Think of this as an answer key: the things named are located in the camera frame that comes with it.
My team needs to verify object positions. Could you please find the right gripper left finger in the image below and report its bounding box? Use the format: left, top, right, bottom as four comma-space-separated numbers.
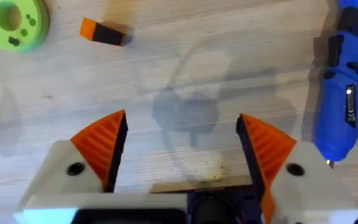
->
17, 109, 129, 210

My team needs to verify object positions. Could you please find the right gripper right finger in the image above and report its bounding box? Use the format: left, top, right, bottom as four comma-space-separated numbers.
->
236, 113, 358, 224

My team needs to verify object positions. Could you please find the blue electric screwdriver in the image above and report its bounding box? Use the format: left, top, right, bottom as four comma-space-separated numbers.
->
312, 0, 358, 170

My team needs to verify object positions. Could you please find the orange ribbed wedge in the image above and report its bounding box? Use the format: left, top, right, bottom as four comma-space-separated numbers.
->
79, 17, 135, 47

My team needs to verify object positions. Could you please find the green disc with holes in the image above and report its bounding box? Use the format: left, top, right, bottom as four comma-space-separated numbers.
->
0, 0, 50, 53

